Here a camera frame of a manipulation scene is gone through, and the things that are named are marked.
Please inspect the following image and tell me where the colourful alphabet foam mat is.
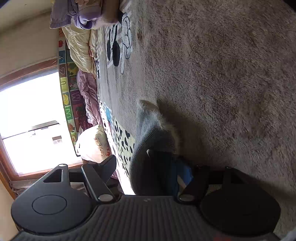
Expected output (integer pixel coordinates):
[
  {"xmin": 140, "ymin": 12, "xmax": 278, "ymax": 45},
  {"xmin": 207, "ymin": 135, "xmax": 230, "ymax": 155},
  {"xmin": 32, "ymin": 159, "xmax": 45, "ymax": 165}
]
[{"xmin": 58, "ymin": 28, "xmax": 82, "ymax": 145}]

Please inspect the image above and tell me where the beige cartoon mouse blanket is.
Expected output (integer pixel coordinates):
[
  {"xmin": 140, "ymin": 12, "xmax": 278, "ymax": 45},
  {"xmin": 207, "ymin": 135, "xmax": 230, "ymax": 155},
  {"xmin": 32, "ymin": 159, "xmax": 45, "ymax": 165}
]
[{"xmin": 98, "ymin": 1, "xmax": 295, "ymax": 237}]

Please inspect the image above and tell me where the brown framed window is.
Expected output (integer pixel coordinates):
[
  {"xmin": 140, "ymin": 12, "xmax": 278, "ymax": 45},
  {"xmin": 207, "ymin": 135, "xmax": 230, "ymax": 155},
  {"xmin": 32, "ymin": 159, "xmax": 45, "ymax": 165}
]
[{"xmin": 1, "ymin": 66, "xmax": 83, "ymax": 191}]

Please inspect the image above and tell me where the grey knit sweater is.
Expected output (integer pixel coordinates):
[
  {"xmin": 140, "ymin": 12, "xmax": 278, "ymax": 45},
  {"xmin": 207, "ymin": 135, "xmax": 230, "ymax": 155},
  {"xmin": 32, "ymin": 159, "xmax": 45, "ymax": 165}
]
[{"xmin": 129, "ymin": 100, "xmax": 180, "ymax": 196}]

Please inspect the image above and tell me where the purple crumpled quilt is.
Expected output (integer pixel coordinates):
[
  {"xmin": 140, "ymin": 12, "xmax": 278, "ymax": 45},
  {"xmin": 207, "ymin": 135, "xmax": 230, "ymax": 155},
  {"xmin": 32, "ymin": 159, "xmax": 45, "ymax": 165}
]
[{"xmin": 76, "ymin": 69, "xmax": 102, "ymax": 130}]

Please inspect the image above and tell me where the cream yellow quilt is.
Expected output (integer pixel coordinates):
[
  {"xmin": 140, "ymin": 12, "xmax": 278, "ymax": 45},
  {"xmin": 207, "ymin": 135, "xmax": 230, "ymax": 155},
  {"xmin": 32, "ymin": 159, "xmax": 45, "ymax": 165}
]
[{"xmin": 62, "ymin": 24, "xmax": 97, "ymax": 79}]

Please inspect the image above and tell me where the white plastic bag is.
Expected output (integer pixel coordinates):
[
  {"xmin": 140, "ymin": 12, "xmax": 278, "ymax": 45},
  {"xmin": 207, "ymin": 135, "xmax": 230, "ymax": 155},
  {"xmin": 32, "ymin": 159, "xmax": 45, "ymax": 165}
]
[{"xmin": 75, "ymin": 125, "xmax": 112, "ymax": 163}]

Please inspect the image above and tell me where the lilac folded garment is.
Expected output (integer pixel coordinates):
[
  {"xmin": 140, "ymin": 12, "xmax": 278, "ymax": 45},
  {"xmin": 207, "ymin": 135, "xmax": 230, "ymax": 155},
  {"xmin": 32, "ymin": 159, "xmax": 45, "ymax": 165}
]
[{"xmin": 50, "ymin": 0, "xmax": 123, "ymax": 30}]

